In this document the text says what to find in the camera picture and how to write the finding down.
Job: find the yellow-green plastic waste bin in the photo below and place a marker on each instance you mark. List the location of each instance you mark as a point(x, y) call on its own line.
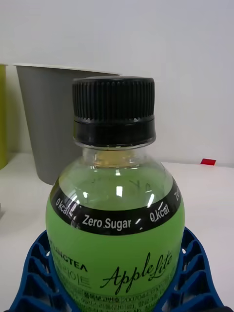
point(2, 117)

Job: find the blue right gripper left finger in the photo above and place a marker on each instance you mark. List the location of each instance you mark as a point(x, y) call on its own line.
point(36, 275)

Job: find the green label plastic bottle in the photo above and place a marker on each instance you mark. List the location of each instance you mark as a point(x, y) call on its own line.
point(114, 195)

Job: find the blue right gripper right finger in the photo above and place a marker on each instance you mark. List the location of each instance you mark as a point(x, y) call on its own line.
point(192, 275)

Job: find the grey plastic waste bin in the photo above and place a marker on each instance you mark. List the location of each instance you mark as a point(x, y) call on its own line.
point(48, 117)

